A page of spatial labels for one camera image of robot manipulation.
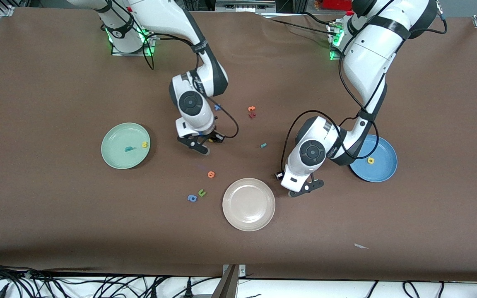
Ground beige plate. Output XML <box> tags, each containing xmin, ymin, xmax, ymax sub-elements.
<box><xmin>222</xmin><ymin>178</ymin><xmax>276</xmax><ymax>232</ymax></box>

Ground green plate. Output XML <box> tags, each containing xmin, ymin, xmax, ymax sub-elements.
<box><xmin>101</xmin><ymin>123</ymin><xmax>152</xmax><ymax>170</ymax></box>

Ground blue plate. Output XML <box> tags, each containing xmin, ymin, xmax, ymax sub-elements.
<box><xmin>349</xmin><ymin>135</ymin><xmax>398</xmax><ymax>183</ymax></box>

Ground grey equipment box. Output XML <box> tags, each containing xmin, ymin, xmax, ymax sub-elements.
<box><xmin>216</xmin><ymin>0</ymin><xmax>276</xmax><ymax>12</ymax></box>

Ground brown table cover sheet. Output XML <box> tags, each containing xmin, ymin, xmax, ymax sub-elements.
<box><xmin>0</xmin><ymin>6</ymin><xmax>477</xmax><ymax>282</ymax></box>

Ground red box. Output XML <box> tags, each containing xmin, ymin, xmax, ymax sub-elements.
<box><xmin>323</xmin><ymin>0</ymin><xmax>355</xmax><ymax>11</ymax></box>

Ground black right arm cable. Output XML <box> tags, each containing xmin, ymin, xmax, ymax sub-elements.
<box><xmin>141</xmin><ymin>25</ymin><xmax>240</xmax><ymax>139</ymax></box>

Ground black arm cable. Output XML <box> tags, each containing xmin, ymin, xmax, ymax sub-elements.
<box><xmin>281</xmin><ymin>8</ymin><xmax>448</xmax><ymax>176</ymax></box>
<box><xmin>141</xmin><ymin>25</ymin><xmax>240</xmax><ymax>139</ymax></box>

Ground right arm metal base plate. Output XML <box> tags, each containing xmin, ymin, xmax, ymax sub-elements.
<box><xmin>111</xmin><ymin>17</ymin><xmax>159</xmax><ymax>56</ymax></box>

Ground grey metal table bracket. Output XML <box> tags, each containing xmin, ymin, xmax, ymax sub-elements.
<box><xmin>212</xmin><ymin>264</ymin><xmax>246</xmax><ymax>298</ymax></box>

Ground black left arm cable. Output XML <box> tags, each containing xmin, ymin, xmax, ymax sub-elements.
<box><xmin>281</xmin><ymin>8</ymin><xmax>448</xmax><ymax>176</ymax></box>

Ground thin black base cable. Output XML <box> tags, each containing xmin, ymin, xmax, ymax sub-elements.
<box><xmin>263</xmin><ymin>12</ymin><xmax>334</xmax><ymax>34</ymax></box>

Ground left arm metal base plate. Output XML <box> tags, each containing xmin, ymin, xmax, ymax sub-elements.
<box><xmin>326</xmin><ymin>19</ymin><xmax>357</xmax><ymax>61</ymax></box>

